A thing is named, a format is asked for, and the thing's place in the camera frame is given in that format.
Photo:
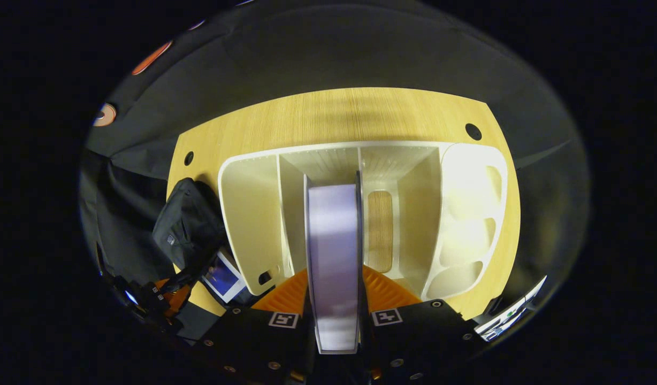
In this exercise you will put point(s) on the white bookshelf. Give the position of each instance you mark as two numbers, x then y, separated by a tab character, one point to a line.
248	214

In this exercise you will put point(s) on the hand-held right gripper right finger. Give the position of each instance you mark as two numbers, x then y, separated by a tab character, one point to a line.
414	337

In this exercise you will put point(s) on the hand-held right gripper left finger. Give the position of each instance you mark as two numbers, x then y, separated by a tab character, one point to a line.
259	342

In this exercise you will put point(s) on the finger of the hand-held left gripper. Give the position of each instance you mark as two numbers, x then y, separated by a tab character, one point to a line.
173	309
170	289

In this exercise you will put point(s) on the black backdrop cloth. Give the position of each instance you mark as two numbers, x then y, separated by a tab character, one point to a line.
360	48

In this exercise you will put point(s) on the blue picture cover book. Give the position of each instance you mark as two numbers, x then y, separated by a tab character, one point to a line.
221	278

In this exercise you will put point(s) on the white lit screen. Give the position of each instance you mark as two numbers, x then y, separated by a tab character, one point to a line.
507	315

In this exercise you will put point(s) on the black schoolbag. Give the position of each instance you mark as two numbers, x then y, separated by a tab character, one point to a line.
189	224

